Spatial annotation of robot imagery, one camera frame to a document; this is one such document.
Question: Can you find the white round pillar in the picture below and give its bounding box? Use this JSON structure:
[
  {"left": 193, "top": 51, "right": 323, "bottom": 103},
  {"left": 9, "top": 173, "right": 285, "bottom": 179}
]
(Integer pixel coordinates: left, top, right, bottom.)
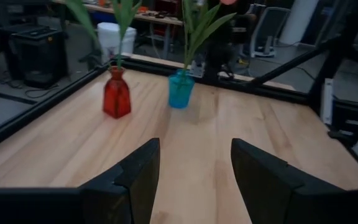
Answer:
[{"left": 278, "top": 0, "right": 319, "bottom": 46}]

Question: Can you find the light grey office chair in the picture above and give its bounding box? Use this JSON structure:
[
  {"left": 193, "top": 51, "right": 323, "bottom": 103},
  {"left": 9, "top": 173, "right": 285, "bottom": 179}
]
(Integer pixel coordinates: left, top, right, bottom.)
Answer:
[{"left": 249, "top": 6, "right": 291, "bottom": 58}]

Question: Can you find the white aluminium rail piece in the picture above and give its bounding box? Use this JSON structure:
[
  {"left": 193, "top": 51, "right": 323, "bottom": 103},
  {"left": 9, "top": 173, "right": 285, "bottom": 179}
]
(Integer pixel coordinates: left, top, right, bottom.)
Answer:
[{"left": 320, "top": 77, "right": 334, "bottom": 126}]

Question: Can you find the white plastic bucket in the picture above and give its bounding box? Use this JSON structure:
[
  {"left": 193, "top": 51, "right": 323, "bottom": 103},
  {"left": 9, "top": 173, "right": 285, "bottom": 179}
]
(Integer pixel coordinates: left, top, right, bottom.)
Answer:
[{"left": 97, "top": 22, "right": 137, "bottom": 65}]

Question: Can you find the blue glass vase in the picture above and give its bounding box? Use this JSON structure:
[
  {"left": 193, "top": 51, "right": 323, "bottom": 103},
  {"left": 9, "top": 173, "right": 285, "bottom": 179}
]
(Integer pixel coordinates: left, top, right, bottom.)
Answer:
[{"left": 167, "top": 68, "right": 196, "bottom": 110}]

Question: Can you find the black cabinet box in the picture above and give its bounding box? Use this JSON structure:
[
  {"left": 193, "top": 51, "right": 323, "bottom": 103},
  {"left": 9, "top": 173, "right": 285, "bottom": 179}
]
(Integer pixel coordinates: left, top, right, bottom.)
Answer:
[{"left": 9, "top": 26, "right": 68, "bottom": 90}]

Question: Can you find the long wooden workbench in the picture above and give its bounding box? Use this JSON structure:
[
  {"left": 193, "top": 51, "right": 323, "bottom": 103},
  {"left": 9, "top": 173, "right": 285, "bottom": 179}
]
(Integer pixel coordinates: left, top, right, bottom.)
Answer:
[{"left": 53, "top": 0, "right": 185, "bottom": 60}]

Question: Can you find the black floor cable bundle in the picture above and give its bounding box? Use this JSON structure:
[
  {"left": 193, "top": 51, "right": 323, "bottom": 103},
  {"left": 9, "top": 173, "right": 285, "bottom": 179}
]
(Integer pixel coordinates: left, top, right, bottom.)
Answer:
[{"left": 0, "top": 79, "right": 60, "bottom": 100}]

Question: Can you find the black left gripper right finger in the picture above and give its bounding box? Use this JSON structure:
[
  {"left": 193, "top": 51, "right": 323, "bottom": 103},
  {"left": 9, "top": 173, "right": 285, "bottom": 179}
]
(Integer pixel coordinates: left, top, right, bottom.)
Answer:
[{"left": 231, "top": 138, "right": 358, "bottom": 224}]

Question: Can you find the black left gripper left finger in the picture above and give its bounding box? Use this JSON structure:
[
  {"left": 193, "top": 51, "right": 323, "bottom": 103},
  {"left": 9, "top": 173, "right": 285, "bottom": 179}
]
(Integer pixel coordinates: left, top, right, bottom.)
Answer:
[{"left": 0, "top": 138, "right": 161, "bottom": 224}]

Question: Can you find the black aluminium table frame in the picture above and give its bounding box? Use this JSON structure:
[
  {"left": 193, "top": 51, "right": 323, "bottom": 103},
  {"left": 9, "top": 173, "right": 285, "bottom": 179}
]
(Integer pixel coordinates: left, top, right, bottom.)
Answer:
[{"left": 0, "top": 0, "right": 358, "bottom": 184}]

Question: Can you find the red ribbed glass vase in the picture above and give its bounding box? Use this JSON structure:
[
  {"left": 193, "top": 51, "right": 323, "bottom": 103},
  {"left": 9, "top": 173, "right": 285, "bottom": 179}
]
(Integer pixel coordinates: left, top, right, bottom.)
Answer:
[{"left": 102, "top": 65, "right": 132, "bottom": 119}]

